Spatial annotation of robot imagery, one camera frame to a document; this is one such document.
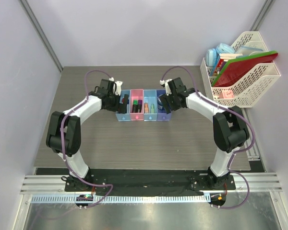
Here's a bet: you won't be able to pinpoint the aluminium rail frame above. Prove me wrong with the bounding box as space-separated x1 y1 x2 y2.
18 108 288 230

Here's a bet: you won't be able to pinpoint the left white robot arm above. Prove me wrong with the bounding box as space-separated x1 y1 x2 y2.
46 78 126 191

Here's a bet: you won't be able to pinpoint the white slotted cable duct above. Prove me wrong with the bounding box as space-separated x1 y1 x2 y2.
31 194 211 204

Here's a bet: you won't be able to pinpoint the stack of books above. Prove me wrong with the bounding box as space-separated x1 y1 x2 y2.
209 53 243 77

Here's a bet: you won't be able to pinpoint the purple capped black highlighter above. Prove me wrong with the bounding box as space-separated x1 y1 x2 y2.
137 100 143 113

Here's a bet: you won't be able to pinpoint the pink plastic drawer box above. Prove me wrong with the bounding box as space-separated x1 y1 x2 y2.
130 89 144 121

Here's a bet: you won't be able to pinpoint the blue round tape dispenser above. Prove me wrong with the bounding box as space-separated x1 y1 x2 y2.
157 95 164 110

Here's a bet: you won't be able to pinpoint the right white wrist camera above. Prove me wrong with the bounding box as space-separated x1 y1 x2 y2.
159 79 172 95

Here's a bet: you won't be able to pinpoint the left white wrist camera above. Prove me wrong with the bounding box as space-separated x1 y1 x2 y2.
109 77 123 95

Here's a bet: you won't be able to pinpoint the green capped black highlighter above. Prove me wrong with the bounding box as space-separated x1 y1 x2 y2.
132 100 138 113

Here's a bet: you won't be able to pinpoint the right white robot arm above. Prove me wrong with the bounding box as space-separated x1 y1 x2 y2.
160 78 250 189

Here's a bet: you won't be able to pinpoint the light blue drawer box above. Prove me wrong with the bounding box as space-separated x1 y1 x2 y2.
116 90 131 122
144 90 157 121

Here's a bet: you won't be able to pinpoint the blue headphones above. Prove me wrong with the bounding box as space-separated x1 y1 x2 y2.
205 43 235 67

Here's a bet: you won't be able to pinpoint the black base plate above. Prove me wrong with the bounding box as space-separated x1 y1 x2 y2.
37 168 236 196

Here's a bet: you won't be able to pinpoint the white mesh file organizer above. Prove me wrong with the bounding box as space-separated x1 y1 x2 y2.
200 31 280 108

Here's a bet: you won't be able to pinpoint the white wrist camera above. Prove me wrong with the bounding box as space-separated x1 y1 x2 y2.
159 79 172 95
109 77 123 95

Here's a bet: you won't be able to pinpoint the purple plastic drawer box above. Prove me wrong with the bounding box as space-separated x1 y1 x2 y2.
156 90 171 121

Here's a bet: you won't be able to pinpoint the green plastic folder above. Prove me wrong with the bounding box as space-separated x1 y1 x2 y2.
210 50 278 87

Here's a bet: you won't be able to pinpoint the pink eraser box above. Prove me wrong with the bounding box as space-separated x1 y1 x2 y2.
219 90 234 99

